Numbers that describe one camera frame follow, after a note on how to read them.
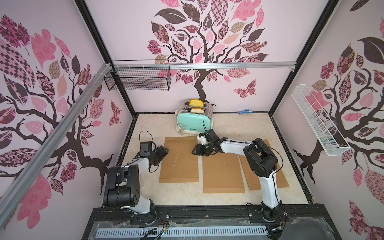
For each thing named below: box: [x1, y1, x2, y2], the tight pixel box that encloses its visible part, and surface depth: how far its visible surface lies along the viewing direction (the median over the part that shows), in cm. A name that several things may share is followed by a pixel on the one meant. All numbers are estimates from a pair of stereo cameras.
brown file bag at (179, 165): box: [159, 136, 199, 183], surface depth 94 cm
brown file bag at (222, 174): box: [203, 153, 246, 194], surface depth 89 cm
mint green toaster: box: [176, 101, 213, 135], surface depth 99 cm
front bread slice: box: [190, 107, 205, 114], surface depth 99 cm
